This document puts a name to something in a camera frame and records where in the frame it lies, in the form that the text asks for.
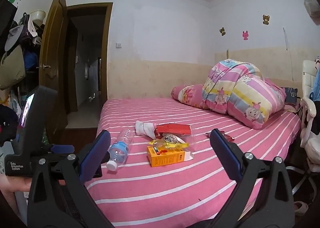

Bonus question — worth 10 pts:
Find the brown wooden door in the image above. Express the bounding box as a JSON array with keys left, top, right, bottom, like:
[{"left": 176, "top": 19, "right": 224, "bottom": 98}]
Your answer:
[{"left": 39, "top": 0, "right": 68, "bottom": 143}]

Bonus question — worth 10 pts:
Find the person's left hand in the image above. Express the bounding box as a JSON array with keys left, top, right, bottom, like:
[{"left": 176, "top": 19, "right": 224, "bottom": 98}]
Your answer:
[{"left": 0, "top": 174, "right": 32, "bottom": 216}]

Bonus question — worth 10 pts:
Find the clear plastic water bottle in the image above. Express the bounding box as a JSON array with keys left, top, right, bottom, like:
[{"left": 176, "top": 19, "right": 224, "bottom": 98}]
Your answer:
[{"left": 106, "top": 129, "right": 133, "bottom": 172}]

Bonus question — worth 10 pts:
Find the colourful folded quilt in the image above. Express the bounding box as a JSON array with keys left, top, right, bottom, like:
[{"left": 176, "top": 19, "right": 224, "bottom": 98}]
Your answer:
[{"left": 202, "top": 59, "right": 286, "bottom": 129}]

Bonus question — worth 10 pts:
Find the pink striped bed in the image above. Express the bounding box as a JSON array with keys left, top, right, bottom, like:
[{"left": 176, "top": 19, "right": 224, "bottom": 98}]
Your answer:
[{"left": 86, "top": 98, "right": 300, "bottom": 227}]

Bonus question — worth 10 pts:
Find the brown bear wall sticker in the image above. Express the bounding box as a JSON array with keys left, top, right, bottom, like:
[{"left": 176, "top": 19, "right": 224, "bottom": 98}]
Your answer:
[{"left": 263, "top": 14, "right": 270, "bottom": 25}]

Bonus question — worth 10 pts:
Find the pink rabbit wall sticker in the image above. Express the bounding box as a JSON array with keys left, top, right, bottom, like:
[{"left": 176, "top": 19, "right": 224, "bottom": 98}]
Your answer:
[{"left": 242, "top": 30, "right": 249, "bottom": 41}]

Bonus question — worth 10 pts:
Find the small bear wall sticker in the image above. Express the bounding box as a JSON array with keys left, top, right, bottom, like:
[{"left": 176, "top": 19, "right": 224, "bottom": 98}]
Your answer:
[{"left": 219, "top": 27, "right": 226, "bottom": 36}]

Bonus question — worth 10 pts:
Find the olive green bag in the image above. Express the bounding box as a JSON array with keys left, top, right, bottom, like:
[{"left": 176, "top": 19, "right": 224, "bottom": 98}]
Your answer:
[{"left": 0, "top": 45, "right": 25, "bottom": 90}]

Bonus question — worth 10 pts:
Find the white pink mesh cloth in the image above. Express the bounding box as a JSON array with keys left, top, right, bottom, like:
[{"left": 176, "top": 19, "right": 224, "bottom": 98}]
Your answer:
[{"left": 135, "top": 121, "right": 157, "bottom": 140}]

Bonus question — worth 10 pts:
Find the orange carton box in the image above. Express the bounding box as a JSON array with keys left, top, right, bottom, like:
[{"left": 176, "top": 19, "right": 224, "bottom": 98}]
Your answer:
[{"left": 146, "top": 146, "right": 194, "bottom": 167}]

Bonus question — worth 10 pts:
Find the yellow snack wrapper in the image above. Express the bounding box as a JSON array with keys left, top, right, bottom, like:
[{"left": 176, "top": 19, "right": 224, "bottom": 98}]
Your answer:
[{"left": 149, "top": 133, "right": 189, "bottom": 150}]

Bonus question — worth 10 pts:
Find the pink floral pillow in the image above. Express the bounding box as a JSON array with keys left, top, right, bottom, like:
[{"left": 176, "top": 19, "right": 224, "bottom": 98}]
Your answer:
[{"left": 171, "top": 84, "right": 208, "bottom": 110}]

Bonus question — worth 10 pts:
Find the red paper envelope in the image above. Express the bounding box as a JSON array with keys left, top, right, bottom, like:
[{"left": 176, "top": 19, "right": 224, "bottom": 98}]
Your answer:
[{"left": 154, "top": 123, "right": 191, "bottom": 136}]

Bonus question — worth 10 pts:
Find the dark red snack packet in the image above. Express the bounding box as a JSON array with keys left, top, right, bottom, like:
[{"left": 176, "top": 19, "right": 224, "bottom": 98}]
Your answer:
[{"left": 206, "top": 131, "right": 235, "bottom": 142}]

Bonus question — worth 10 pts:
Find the white office chair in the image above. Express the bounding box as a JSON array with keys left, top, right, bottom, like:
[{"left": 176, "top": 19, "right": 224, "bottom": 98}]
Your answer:
[{"left": 286, "top": 57, "right": 319, "bottom": 198}]

